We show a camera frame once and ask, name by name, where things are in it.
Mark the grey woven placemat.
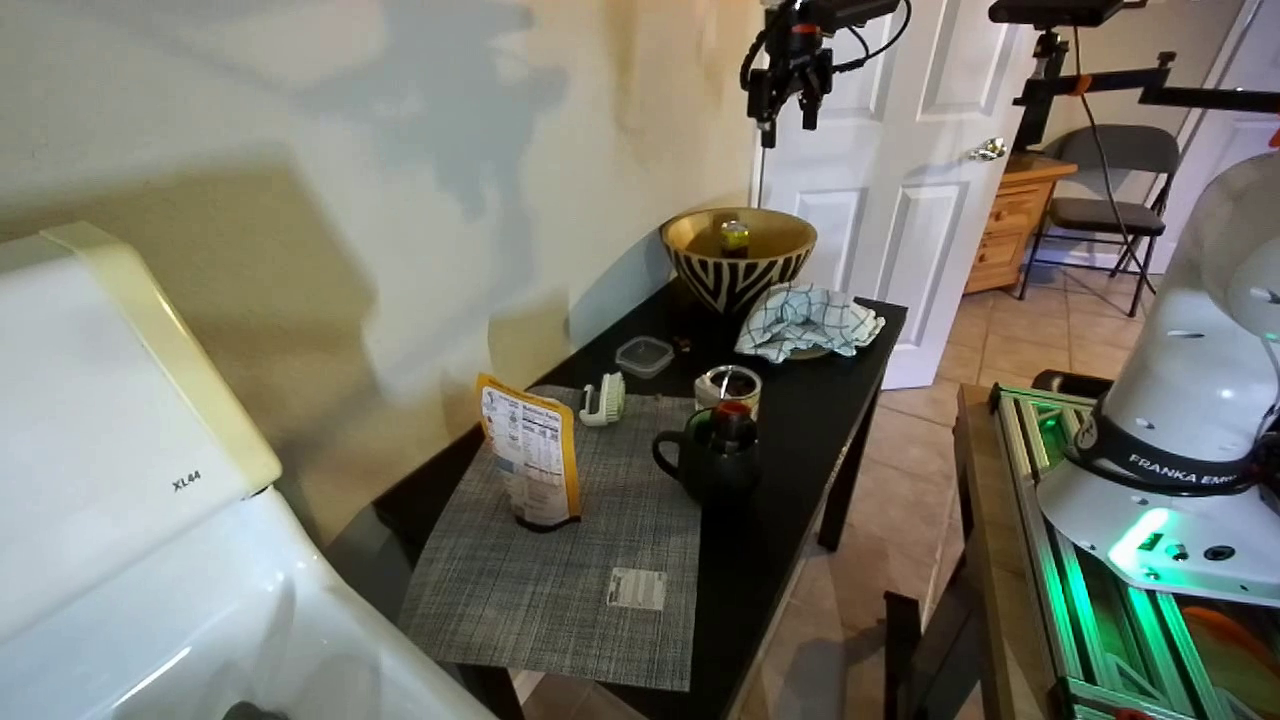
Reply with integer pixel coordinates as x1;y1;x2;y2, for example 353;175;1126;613
394;386;708;696

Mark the orange and white cup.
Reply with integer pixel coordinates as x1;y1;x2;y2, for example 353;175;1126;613
692;360;767;425

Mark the black camera stand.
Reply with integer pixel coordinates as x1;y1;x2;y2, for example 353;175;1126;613
982;0;1280;158

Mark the wooden drawer cabinet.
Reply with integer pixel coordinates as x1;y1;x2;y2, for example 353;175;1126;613
965;152;1079;299

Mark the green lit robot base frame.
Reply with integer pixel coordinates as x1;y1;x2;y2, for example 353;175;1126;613
878;369;1280;720

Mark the black ceramic mug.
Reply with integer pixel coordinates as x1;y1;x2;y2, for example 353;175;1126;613
649;397;767;509

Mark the small white green holder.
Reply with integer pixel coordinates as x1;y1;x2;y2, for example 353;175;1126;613
576;369;630;432

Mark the wooden zebra pattern bowl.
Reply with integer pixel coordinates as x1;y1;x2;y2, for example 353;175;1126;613
661;205;820;321

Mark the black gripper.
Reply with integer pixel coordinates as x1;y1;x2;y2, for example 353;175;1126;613
739;9;840;152

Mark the clear plastic container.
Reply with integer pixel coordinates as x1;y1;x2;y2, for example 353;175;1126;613
612;332;677;385

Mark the yellow snack pouch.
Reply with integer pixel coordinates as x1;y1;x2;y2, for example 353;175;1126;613
475;371;587;532

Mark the grey folding chair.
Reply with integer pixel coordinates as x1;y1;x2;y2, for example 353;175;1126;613
1017;120;1185;321

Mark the black table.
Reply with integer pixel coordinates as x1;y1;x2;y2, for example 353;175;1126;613
325;277;913;720

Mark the checkered dish cloth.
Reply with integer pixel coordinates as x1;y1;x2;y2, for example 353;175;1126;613
733;279;888;369

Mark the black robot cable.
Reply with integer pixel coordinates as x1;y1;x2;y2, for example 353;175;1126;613
822;0;921;74

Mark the white label tag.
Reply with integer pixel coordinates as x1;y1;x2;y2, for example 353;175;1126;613
605;562;673;614

